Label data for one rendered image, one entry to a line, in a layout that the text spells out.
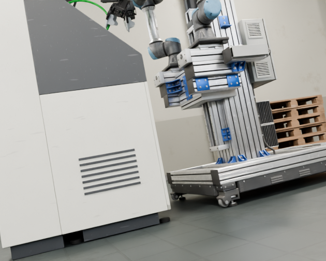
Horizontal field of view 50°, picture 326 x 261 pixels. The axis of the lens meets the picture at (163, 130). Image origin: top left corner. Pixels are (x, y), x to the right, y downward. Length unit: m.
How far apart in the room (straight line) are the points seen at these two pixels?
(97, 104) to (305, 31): 5.90
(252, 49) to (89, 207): 1.37
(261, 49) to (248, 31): 0.37
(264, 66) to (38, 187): 1.75
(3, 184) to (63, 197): 0.29
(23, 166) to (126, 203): 0.55
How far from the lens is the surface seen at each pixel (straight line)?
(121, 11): 2.23
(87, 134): 1.88
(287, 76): 6.78
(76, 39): 2.00
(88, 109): 1.90
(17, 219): 1.90
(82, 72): 1.95
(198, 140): 5.56
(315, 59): 7.34
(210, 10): 2.26
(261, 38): 2.75
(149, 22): 2.92
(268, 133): 2.72
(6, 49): 2.00
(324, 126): 5.69
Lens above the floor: 0.36
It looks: 4 degrees up
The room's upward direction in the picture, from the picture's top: 11 degrees counter-clockwise
